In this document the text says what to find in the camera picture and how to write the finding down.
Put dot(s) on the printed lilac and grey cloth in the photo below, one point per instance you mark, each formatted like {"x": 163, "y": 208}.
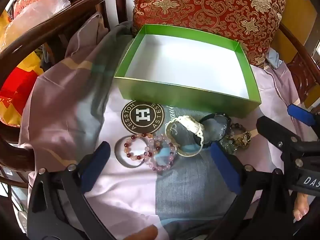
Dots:
{"x": 75, "y": 105}

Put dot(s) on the silver metal bangle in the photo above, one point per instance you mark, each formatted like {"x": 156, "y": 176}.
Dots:
{"x": 119, "y": 158}

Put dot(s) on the translucent white plastic bag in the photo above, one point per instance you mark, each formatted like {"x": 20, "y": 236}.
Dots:
{"x": 37, "y": 12}

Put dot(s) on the yellow and red bag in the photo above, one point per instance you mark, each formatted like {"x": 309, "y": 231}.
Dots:
{"x": 17, "y": 85}

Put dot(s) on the large red gold-patterned cushion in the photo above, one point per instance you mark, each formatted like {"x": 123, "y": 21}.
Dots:
{"x": 212, "y": 5}

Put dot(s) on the black wrist watch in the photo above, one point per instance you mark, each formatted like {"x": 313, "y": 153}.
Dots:
{"x": 215, "y": 127}

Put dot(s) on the white wrist watch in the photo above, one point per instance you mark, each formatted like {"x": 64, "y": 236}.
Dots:
{"x": 192, "y": 125}

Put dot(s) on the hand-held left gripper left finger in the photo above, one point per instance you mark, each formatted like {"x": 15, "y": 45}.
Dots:
{"x": 96, "y": 162}

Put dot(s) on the green cardboard box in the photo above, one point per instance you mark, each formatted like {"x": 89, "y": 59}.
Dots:
{"x": 175, "y": 62}

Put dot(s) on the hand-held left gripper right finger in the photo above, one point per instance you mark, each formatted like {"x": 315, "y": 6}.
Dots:
{"x": 225, "y": 167}

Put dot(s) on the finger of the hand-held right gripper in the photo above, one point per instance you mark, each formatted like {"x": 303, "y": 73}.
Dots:
{"x": 301, "y": 115}
{"x": 272, "y": 132}

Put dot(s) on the dark wooden armchair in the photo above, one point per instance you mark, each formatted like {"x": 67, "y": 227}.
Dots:
{"x": 50, "y": 27}

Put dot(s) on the person's right hand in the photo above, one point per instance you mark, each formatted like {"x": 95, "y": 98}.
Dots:
{"x": 301, "y": 205}

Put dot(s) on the blue-grey cloth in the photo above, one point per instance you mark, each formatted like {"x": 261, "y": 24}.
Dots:
{"x": 273, "y": 60}

